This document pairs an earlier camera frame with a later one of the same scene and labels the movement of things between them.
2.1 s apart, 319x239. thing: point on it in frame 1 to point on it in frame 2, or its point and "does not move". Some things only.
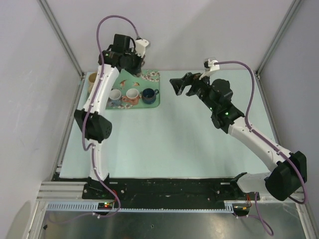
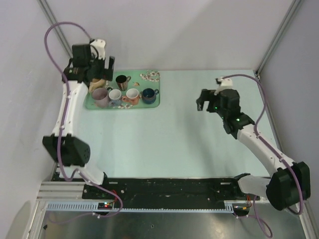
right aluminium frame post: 294,7 does not move
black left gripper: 137,68 to 104,74
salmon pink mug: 132,96 does not move
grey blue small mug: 115,98 does not move
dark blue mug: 148,95 does not move
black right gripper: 179,85 to 206,95
